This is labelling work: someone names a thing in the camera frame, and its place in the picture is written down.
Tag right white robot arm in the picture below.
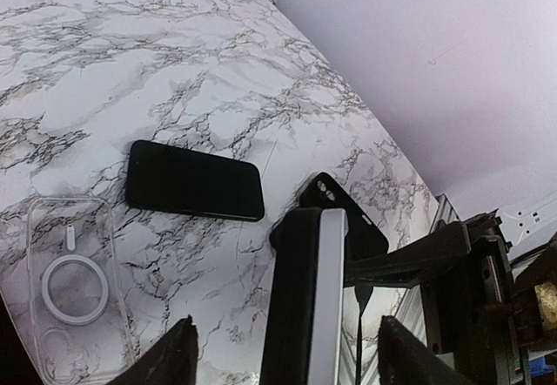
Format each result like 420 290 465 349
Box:
346 197 556 384

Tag clear magsafe phone case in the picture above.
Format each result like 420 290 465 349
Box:
1 196 135 384

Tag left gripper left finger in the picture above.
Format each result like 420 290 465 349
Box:
111 315 198 385

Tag black phone case camera cutouts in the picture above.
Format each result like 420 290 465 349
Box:
259 208 321 384

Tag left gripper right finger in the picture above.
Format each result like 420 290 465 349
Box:
378 316 473 385

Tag black phone upper centre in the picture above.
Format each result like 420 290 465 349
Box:
124 140 265 222

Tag black cased phone dual camera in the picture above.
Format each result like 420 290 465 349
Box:
299 172 389 260

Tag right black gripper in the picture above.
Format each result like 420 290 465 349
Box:
345 214 556 384

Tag phone with silver edge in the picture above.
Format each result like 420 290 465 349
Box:
307 209 347 385

